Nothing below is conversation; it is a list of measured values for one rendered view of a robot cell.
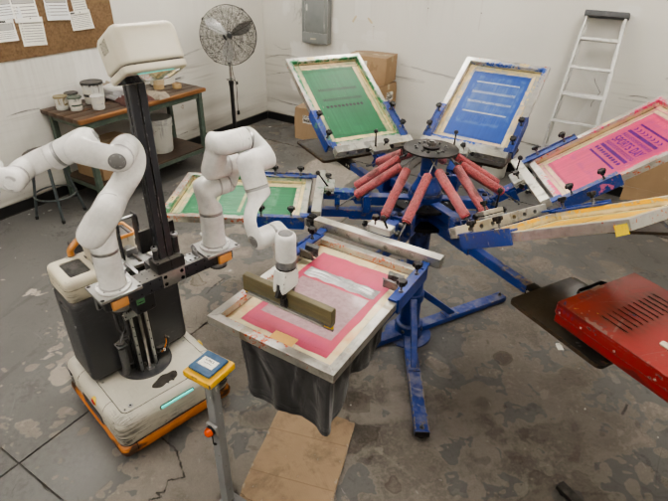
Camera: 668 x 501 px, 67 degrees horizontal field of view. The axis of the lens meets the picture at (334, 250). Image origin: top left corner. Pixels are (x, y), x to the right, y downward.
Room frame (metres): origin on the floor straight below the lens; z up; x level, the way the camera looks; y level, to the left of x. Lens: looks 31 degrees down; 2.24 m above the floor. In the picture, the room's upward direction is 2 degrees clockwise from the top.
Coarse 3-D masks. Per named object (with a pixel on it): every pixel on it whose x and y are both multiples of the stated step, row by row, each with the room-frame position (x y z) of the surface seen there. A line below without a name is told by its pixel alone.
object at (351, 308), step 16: (352, 272) 1.91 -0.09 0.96; (368, 272) 1.92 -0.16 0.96; (336, 288) 1.79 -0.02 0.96; (384, 288) 1.80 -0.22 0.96; (336, 304) 1.67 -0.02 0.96; (352, 304) 1.68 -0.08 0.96; (368, 304) 1.68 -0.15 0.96; (304, 320) 1.56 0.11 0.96; (336, 320) 1.57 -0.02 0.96; (352, 320) 1.57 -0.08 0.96; (304, 336) 1.47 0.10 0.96; (320, 336) 1.47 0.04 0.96; (336, 336) 1.48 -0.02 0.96; (320, 352) 1.39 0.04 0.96
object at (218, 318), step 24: (336, 240) 2.15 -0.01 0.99; (384, 264) 1.97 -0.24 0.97; (408, 264) 1.94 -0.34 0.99; (216, 312) 1.56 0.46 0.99; (384, 312) 1.58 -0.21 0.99; (240, 336) 1.45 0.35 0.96; (264, 336) 1.42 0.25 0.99; (360, 336) 1.44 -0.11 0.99; (288, 360) 1.33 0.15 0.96; (312, 360) 1.31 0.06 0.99; (336, 360) 1.31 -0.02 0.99
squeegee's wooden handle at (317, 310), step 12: (252, 276) 1.58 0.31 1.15; (252, 288) 1.57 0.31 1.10; (264, 288) 1.54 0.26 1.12; (276, 300) 1.51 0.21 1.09; (288, 300) 1.48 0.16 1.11; (300, 300) 1.46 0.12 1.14; (312, 300) 1.45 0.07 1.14; (300, 312) 1.46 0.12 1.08; (312, 312) 1.43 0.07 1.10; (324, 312) 1.40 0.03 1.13; (324, 324) 1.40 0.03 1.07
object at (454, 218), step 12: (396, 180) 2.84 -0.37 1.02; (456, 180) 2.85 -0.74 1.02; (480, 192) 2.65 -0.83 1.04; (360, 204) 2.58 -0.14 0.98; (372, 204) 2.60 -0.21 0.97; (384, 204) 2.60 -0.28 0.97; (420, 204) 2.52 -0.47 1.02; (432, 204) 2.52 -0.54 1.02; (468, 204) 2.59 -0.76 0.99; (396, 216) 2.33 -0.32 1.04; (444, 216) 2.42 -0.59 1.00; (456, 216) 2.33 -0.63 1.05; (408, 228) 2.29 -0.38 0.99
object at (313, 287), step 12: (324, 252) 2.08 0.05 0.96; (312, 264) 1.97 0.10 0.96; (324, 264) 1.97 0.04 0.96; (336, 264) 1.98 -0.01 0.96; (348, 264) 1.98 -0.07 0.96; (300, 276) 1.87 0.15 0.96; (300, 288) 1.78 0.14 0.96; (312, 288) 1.78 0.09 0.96; (324, 288) 1.78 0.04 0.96; (252, 312) 1.61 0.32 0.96; (264, 312) 1.61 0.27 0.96; (276, 312) 1.61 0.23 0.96; (288, 312) 1.61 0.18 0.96; (252, 324) 1.53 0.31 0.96; (264, 324) 1.53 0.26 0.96; (276, 324) 1.54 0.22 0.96; (288, 324) 1.54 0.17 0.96
